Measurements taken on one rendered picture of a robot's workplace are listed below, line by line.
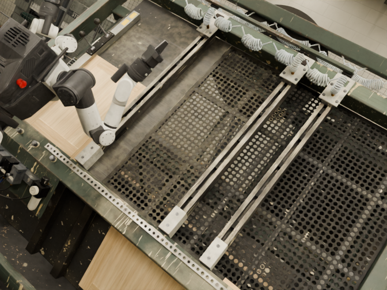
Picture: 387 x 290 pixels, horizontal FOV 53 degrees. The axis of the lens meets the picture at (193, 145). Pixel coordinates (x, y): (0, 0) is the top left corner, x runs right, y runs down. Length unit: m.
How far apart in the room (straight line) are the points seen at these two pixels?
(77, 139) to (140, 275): 0.78
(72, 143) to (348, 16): 5.53
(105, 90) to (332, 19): 5.18
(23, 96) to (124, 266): 1.02
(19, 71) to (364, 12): 5.93
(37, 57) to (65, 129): 0.63
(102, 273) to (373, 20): 5.74
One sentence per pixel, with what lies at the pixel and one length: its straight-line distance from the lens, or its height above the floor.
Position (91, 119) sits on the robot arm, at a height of 1.20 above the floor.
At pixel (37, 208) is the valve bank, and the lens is 2.14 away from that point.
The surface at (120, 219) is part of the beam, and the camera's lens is 1.85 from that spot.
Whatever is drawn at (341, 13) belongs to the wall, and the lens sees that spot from 6.94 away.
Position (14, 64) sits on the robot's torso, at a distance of 1.66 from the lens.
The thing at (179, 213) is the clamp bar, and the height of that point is 1.01.
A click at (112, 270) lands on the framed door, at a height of 0.46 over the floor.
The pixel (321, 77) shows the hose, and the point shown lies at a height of 1.86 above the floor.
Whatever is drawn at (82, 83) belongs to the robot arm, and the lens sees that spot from 1.65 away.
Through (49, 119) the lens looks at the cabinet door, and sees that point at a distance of 2.26.
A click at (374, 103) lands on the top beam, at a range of 2.12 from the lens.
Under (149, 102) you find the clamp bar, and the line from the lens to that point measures 2.12.
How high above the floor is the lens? 1.66
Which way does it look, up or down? 12 degrees down
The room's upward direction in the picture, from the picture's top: 30 degrees clockwise
